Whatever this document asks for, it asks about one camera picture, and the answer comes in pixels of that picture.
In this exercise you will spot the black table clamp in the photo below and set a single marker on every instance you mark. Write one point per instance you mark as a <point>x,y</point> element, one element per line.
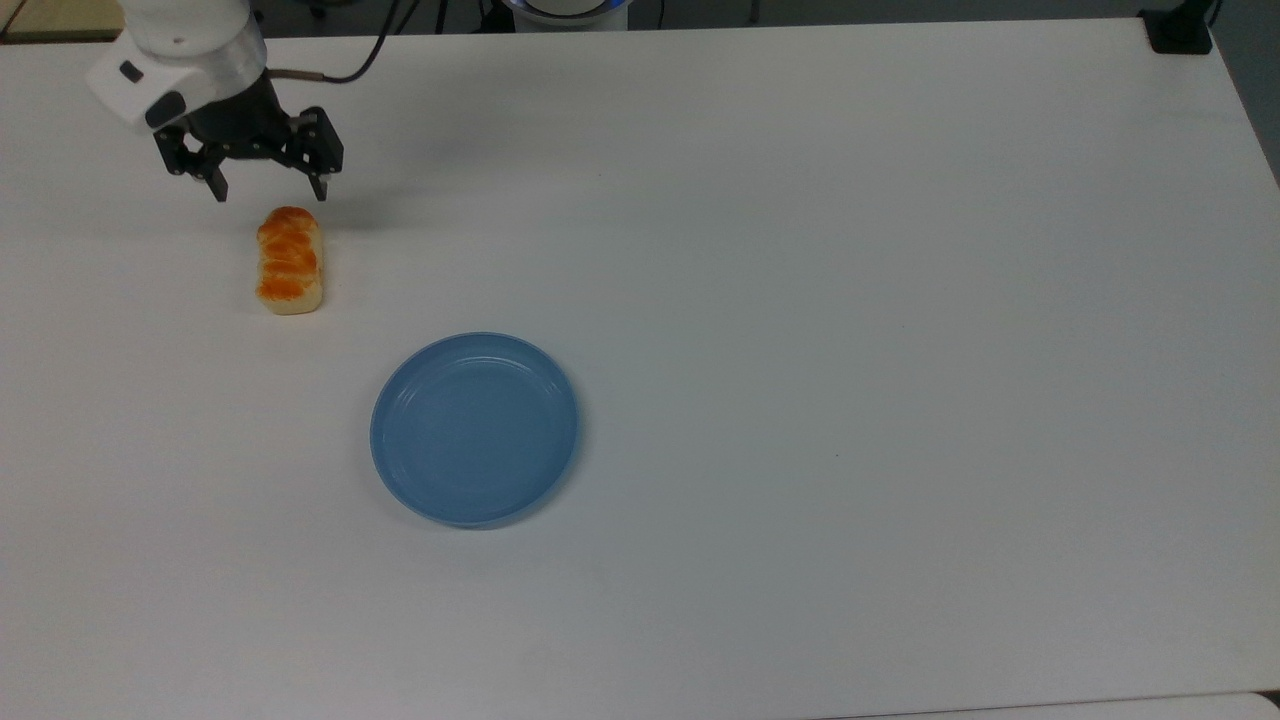
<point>1180,30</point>

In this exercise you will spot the blue round plate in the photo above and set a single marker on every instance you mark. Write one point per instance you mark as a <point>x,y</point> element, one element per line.
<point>474,430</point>

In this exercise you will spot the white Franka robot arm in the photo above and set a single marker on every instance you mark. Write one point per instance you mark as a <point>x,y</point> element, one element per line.
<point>185,40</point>

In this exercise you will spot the light wooden board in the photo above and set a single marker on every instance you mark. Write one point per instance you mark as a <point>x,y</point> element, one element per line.
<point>55,18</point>

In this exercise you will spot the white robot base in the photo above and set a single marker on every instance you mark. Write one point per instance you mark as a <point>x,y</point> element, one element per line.
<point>565,12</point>

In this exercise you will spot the orange glazed bread loaf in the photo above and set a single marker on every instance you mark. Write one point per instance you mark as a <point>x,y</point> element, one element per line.
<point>290,260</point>

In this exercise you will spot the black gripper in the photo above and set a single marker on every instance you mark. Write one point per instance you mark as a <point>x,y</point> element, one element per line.
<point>245,125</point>

